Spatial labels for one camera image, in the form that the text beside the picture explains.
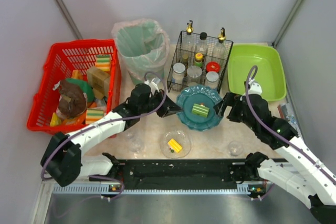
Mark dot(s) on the green striped cake piece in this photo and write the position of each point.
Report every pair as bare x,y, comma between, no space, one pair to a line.
200,110

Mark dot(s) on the striped sponge pack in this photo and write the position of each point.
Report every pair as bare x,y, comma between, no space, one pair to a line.
103,62
93,115

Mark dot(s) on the small glass bowl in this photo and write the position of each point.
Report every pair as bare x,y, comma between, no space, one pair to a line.
235,148

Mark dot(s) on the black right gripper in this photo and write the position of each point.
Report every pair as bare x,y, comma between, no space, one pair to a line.
227,105

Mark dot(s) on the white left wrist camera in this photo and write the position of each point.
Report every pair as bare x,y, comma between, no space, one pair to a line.
153,84

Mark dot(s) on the red lid sauce jar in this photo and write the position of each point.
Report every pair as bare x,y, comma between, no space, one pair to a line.
213,67

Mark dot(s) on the yellow cake piece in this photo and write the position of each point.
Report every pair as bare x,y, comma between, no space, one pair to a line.
174,145

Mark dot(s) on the small gold cap bottle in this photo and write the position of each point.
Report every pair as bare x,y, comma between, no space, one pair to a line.
184,60

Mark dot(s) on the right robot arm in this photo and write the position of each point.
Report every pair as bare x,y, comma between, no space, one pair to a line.
314,185

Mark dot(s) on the black wire rack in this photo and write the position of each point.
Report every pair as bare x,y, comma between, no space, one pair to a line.
210,47

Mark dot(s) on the yellow cap sauce bottle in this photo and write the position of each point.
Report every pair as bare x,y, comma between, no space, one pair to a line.
198,59

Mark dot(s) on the red plastic basket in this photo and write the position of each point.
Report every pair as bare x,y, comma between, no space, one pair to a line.
63,58

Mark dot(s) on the silver lid spice jar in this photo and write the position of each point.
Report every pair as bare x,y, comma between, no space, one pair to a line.
178,75

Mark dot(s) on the clear glass front left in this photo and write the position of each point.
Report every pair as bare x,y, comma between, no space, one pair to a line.
136,146

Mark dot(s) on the green plastic tub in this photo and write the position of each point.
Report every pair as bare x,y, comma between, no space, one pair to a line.
270,74

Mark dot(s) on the brown crumpled bag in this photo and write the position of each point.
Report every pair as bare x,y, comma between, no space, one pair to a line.
72,100

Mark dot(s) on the gold pourer glass bottle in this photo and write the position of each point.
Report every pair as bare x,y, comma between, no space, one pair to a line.
189,32

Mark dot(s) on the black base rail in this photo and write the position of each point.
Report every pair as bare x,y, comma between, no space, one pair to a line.
183,174

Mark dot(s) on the cardboard box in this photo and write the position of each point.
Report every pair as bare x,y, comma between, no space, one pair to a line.
99,80

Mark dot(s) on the black cap clear bottle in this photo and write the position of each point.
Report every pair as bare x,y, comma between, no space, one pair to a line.
201,45

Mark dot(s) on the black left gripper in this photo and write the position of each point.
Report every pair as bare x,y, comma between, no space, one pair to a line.
161,102

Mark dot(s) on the green bin with plastic bag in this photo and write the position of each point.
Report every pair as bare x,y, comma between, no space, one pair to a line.
142,46

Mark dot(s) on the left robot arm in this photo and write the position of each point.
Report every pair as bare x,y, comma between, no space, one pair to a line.
64,159

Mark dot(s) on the clear glass plate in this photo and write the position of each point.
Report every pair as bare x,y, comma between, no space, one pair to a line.
181,137

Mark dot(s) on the teal ceramic plate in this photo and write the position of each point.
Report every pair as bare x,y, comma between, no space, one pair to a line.
201,96

